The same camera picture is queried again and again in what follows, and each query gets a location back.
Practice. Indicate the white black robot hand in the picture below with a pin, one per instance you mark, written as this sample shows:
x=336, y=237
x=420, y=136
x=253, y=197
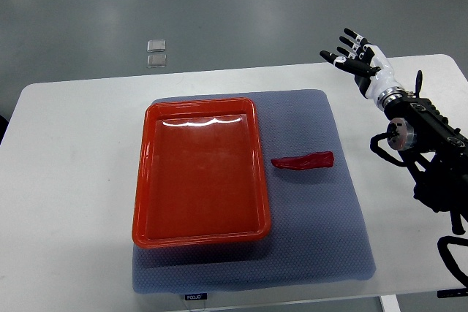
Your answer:
x=372, y=70

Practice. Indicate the red pepper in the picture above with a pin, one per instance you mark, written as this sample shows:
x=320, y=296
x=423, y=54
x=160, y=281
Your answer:
x=309, y=161

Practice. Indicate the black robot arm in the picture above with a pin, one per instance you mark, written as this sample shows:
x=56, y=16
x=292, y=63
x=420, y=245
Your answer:
x=421, y=140

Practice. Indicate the red plastic tray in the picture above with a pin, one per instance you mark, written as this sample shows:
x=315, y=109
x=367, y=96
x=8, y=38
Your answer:
x=201, y=177

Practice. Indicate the blue-grey textured mat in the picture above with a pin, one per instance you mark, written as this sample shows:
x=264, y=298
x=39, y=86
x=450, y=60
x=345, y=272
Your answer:
x=317, y=234

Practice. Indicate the upper floor socket cover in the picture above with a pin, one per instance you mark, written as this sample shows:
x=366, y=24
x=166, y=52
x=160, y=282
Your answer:
x=156, y=45

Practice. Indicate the white table leg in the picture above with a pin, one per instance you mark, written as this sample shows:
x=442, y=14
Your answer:
x=389, y=303

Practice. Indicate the black table edge label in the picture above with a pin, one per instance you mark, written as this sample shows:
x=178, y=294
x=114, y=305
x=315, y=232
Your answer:
x=451, y=293

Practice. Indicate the black mat label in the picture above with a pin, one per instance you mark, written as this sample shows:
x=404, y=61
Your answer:
x=196, y=297

